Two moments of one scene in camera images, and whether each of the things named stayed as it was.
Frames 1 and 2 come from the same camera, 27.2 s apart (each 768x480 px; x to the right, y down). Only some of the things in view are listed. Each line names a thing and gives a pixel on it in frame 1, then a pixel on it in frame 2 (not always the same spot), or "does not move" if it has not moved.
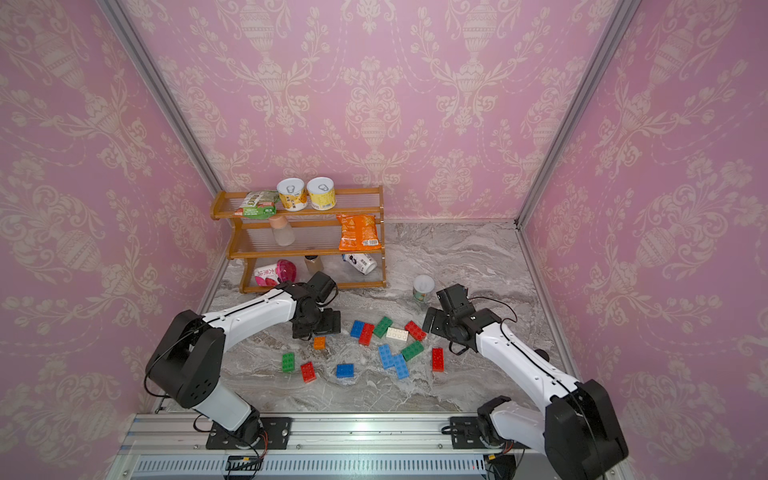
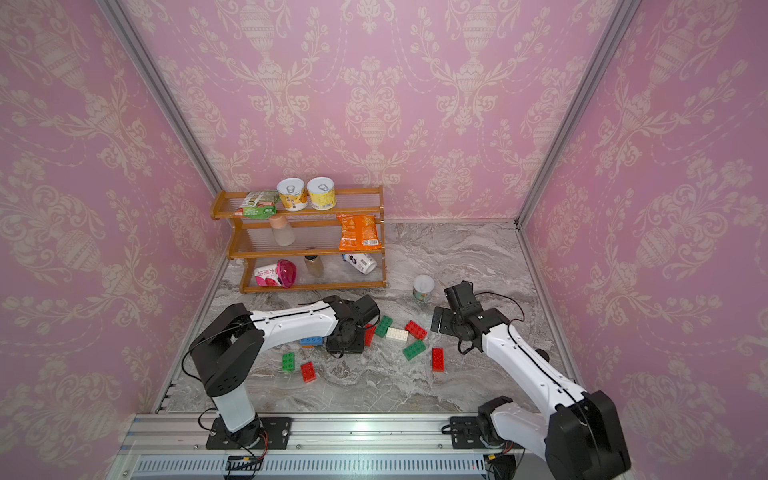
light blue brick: (401, 365) to (311, 341)
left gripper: (333, 325) to (339, 350)
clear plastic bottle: (283, 232) does not move
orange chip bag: (358, 232) does not move
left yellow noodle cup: (292, 194) does not move
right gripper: (437, 326) does not move
